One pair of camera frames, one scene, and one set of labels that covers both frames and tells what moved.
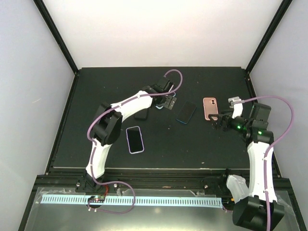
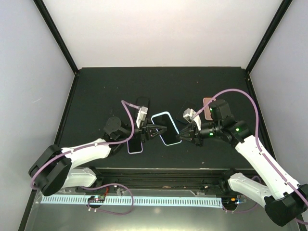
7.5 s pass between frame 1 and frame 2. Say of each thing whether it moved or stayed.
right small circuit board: stayed
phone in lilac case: stayed
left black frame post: stayed
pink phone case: stayed
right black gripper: moved
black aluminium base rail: stayed
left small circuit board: stayed
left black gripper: moved
